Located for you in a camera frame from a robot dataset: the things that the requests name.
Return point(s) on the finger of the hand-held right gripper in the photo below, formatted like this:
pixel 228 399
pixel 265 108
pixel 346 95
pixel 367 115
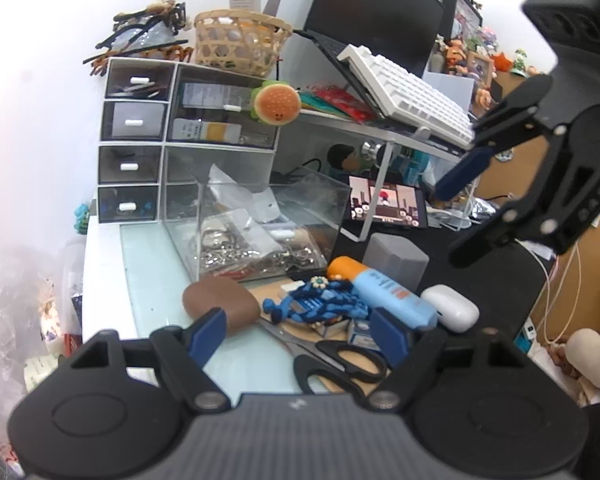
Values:
pixel 462 172
pixel 480 247

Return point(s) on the blue bottle with orange cap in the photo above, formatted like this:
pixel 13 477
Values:
pixel 390 292

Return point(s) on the woven bamboo basket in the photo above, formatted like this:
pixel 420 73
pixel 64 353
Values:
pixel 240 42

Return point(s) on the crumpled clear plastic bag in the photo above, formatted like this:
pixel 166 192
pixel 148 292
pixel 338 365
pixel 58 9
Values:
pixel 15 340

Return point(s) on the clear acrylic drawer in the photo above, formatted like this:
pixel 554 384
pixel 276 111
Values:
pixel 300 195

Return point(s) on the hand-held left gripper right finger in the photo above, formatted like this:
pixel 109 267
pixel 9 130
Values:
pixel 389 335

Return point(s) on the pile of black hair clips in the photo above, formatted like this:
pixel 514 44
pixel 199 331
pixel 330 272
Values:
pixel 145 30

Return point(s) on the grey box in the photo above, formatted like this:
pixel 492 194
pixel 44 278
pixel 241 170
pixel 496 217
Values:
pixel 397 262

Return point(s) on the red and green packet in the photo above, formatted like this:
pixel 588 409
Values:
pixel 337 102

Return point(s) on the teal small toy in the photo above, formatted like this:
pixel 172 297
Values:
pixel 82 217

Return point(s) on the group of small figurines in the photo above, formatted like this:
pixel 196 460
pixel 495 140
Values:
pixel 460 60

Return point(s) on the white drawer cabinet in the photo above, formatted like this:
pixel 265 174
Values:
pixel 135 122

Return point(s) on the black desk mat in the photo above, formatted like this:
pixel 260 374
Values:
pixel 505 290

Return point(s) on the dark round figure toy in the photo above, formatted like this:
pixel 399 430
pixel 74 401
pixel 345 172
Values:
pixel 345 157

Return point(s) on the cream plush toy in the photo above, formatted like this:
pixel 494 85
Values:
pixel 597 357

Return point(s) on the tablet with lit screen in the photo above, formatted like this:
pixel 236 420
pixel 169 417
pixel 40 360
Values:
pixel 385 202

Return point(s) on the white desk shelf riser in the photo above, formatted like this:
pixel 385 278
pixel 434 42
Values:
pixel 330 122

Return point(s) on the small blue printed box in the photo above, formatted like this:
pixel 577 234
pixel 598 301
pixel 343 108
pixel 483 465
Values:
pixel 361 335

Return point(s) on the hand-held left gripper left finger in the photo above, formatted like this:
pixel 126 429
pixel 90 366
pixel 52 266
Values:
pixel 207 334

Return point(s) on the black framed picture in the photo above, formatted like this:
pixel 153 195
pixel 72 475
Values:
pixel 462 12

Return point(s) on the brown rounded case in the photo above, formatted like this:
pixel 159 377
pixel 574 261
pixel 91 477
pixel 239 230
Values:
pixel 222 297

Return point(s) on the blue jointed toy figure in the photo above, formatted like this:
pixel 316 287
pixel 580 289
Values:
pixel 315 305

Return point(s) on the grey nail file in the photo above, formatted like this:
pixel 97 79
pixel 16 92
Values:
pixel 274 1

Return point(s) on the burger plush toy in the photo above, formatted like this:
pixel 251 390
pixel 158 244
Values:
pixel 276 102

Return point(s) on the pile of metal key rings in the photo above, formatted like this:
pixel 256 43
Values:
pixel 275 259

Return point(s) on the black laptop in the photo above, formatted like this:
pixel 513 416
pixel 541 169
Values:
pixel 375 5

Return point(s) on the crumpled silver foil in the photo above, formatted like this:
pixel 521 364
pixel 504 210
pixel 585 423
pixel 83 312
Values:
pixel 485 209

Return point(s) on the white earbuds case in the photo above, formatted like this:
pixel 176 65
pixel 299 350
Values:
pixel 450 307

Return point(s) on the white mechanical keyboard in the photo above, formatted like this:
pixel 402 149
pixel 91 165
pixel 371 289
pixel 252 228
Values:
pixel 410 95

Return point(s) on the black scissors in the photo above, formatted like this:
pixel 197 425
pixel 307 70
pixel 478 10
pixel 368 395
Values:
pixel 347 360

